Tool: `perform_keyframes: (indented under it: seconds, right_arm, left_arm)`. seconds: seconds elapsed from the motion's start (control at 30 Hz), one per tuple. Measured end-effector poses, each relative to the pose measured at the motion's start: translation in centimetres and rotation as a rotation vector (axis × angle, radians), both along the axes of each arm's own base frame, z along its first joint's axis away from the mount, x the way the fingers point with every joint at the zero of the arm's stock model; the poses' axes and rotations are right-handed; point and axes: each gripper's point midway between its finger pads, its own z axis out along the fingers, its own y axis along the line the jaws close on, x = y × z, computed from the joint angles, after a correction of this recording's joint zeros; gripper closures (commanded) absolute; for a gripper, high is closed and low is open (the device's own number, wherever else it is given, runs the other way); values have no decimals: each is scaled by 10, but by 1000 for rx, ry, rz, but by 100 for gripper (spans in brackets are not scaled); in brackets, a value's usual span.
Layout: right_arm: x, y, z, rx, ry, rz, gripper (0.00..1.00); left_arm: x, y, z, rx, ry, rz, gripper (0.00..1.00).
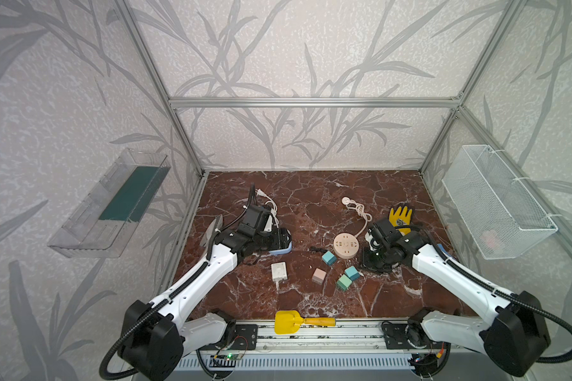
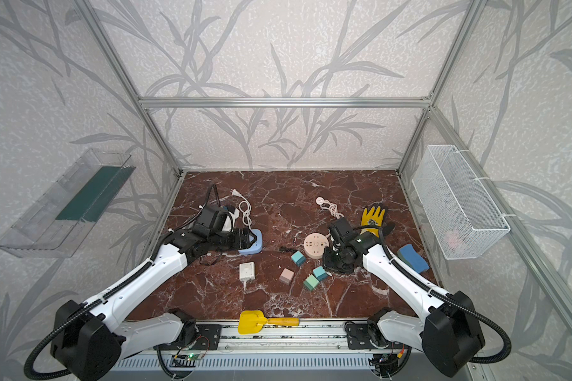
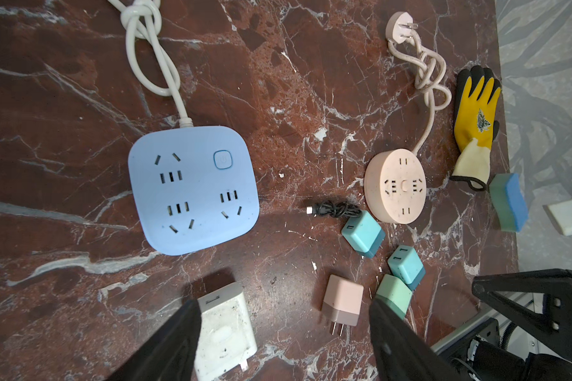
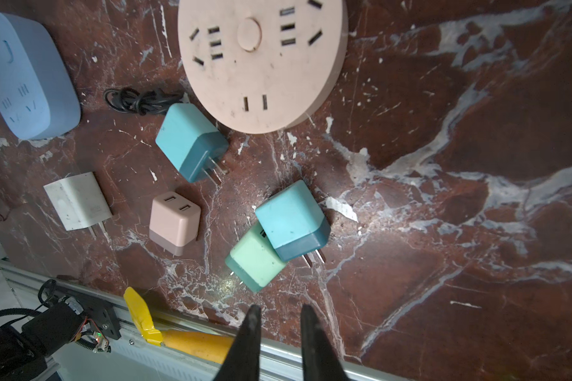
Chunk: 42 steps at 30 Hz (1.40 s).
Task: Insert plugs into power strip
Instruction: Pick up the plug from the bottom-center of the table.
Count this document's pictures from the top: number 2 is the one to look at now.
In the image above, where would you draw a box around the pink power strip cord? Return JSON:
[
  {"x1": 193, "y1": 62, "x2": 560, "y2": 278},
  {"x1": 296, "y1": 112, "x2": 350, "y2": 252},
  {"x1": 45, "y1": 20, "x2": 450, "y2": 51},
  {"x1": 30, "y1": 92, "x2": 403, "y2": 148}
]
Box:
[{"x1": 315, "y1": 196, "x2": 345, "y2": 225}]

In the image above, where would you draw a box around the blue square power strip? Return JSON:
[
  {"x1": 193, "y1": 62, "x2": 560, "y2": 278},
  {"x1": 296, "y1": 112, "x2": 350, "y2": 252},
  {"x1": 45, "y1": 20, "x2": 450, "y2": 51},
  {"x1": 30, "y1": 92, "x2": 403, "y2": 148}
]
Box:
[{"x1": 238, "y1": 229, "x2": 263, "y2": 256}]

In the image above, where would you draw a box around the white charger plug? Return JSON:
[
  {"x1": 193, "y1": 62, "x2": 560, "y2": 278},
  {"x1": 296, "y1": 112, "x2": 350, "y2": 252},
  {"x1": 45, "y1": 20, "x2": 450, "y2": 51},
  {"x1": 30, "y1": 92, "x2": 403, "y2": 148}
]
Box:
[{"x1": 239, "y1": 262, "x2": 256, "y2": 290}]

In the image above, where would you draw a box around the white wire basket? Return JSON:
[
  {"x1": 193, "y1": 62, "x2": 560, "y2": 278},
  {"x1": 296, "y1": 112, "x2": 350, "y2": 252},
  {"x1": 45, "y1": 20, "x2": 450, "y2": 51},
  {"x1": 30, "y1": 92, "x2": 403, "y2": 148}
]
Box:
[{"x1": 412, "y1": 144, "x2": 510, "y2": 260}]

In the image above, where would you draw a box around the clear plastic wall shelf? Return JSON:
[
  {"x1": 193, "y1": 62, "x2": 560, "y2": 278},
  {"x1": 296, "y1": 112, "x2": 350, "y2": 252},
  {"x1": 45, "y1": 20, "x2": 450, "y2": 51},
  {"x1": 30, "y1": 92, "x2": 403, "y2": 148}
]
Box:
[{"x1": 0, "y1": 149, "x2": 136, "y2": 259}]

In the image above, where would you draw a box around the pink round power strip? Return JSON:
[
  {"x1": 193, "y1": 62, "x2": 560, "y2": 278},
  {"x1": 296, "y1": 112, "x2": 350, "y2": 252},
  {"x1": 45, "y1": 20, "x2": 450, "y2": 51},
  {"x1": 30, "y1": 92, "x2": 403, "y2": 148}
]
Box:
[{"x1": 303, "y1": 233, "x2": 330, "y2": 260}]

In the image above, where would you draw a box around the blue sponge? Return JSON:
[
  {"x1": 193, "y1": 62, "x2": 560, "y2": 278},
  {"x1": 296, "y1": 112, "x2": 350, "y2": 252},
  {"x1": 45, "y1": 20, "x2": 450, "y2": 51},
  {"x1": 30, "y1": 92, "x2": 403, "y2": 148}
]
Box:
[{"x1": 397, "y1": 244, "x2": 430, "y2": 274}]

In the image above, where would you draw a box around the yellow black work glove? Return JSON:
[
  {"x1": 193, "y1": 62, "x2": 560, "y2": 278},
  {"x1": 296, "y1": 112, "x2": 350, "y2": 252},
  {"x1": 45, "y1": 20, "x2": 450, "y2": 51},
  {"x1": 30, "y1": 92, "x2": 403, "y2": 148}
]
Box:
[{"x1": 361, "y1": 203, "x2": 396, "y2": 237}]

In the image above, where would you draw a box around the yellow toy shovel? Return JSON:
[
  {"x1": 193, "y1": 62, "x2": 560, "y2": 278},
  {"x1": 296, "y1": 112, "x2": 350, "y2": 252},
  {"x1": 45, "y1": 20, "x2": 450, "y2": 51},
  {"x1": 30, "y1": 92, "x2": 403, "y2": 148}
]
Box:
[{"x1": 238, "y1": 311, "x2": 300, "y2": 335}]

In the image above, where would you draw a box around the white power strip cord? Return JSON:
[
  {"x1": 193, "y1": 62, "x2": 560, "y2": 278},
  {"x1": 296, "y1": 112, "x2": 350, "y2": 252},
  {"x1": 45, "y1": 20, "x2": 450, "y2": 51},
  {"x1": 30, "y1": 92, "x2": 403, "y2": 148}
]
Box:
[{"x1": 231, "y1": 188, "x2": 254, "y2": 230}]

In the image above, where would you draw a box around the pink charger plug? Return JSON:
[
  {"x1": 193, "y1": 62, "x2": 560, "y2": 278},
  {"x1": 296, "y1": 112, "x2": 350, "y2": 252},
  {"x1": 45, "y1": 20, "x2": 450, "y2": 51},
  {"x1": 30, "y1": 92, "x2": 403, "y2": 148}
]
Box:
[{"x1": 279, "y1": 268, "x2": 295, "y2": 284}]

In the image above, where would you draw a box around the green charger plug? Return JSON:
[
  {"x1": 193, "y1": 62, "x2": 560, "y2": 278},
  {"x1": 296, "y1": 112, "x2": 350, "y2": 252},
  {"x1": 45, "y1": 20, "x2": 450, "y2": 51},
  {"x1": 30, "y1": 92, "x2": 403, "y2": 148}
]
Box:
[{"x1": 303, "y1": 275, "x2": 319, "y2": 291}]

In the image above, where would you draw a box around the teal charger plug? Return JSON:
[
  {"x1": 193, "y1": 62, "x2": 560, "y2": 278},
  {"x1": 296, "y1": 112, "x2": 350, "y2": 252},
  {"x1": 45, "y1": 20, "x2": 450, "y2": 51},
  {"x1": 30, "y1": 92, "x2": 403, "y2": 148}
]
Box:
[
  {"x1": 291, "y1": 251, "x2": 306, "y2": 267},
  {"x1": 312, "y1": 266, "x2": 328, "y2": 282}
]

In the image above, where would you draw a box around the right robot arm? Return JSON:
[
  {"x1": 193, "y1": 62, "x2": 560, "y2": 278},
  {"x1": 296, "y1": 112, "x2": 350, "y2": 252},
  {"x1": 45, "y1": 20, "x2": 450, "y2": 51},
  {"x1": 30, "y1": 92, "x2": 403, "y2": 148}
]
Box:
[{"x1": 323, "y1": 217, "x2": 513, "y2": 377}]

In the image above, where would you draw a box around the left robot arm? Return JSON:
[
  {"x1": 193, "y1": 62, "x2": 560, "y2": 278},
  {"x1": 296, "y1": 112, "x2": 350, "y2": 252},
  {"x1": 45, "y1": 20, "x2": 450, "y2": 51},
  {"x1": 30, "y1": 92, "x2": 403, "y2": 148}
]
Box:
[{"x1": 23, "y1": 206, "x2": 262, "y2": 380}]

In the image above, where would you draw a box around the aluminium front rail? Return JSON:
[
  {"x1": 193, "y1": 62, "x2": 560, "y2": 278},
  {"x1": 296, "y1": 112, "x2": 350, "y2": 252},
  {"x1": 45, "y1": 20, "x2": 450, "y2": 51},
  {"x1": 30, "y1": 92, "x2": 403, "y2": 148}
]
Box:
[{"x1": 79, "y1": 317, "x2": 483, "y2": 356}]

